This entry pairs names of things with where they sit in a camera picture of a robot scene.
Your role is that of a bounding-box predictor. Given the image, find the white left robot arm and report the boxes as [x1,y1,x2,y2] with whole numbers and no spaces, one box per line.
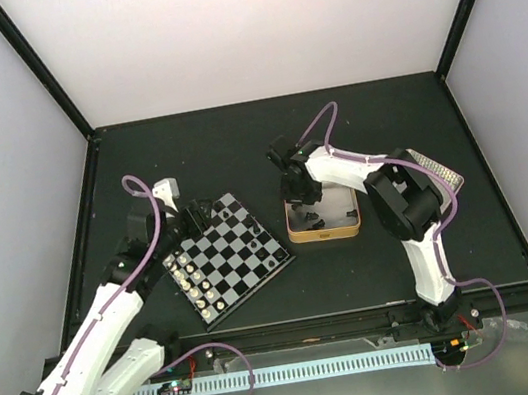
[20,199,213,395]

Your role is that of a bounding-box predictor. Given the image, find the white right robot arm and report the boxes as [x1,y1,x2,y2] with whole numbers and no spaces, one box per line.
[267,142,459,334]

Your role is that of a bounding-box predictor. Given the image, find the black pieces in tin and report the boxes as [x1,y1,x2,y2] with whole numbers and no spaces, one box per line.
[286,194,358,232]

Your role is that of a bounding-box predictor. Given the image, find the white chess piece row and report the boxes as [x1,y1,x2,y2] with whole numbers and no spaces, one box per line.
[162,252,228,326]

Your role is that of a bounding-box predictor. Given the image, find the gold metal tin base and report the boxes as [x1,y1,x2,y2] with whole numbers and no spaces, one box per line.
[284,187,362,244]

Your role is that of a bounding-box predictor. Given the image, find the black and grey chessboard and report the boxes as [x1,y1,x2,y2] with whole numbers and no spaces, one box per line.
[170,192,295,331]

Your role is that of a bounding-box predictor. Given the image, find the silver tin lid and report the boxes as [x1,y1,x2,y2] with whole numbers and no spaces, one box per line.
[407,149,464,212]

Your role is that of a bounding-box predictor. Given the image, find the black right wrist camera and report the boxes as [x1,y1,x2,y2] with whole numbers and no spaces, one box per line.
[266,135,297,172]

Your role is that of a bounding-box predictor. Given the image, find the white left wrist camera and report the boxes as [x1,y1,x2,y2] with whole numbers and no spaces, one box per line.
[151,177,180,217]

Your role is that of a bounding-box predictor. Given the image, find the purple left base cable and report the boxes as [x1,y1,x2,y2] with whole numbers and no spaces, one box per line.
[148,336,258,395]

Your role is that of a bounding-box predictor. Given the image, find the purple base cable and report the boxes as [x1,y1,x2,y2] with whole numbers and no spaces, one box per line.
[423,275,516,375]
[148,336,258,395]

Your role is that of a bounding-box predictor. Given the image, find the light blue cable duct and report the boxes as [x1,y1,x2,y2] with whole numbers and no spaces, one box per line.
[134,344,435,395]

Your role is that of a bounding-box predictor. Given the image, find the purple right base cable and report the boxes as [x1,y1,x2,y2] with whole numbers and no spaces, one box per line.
[423,275,516,375]

